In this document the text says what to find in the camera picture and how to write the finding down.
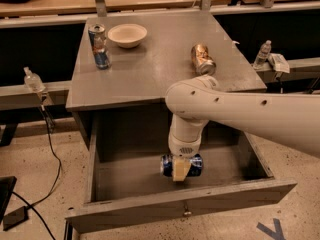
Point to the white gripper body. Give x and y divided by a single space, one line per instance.
181 147

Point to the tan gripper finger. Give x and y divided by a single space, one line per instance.
181 167

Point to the blue pepsi can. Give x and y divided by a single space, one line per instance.
166 165

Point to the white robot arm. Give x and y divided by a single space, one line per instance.
292 120

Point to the open grey top drawer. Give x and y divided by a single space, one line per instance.
125 185

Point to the gold soda can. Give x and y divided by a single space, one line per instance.
201 60

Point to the tall red bull can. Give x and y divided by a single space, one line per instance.
97 39

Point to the grey cabinet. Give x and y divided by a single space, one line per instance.
143 74

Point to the white paper packet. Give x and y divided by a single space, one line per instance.
279 63

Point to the white ceramic bowl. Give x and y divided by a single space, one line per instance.
127 35

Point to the clear water bottle right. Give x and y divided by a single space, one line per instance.
262 55

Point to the clear bottle on left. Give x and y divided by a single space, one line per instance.
33 81

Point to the black power adapter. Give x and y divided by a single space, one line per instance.
15 218

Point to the grey side rail left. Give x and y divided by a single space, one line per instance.
20 97

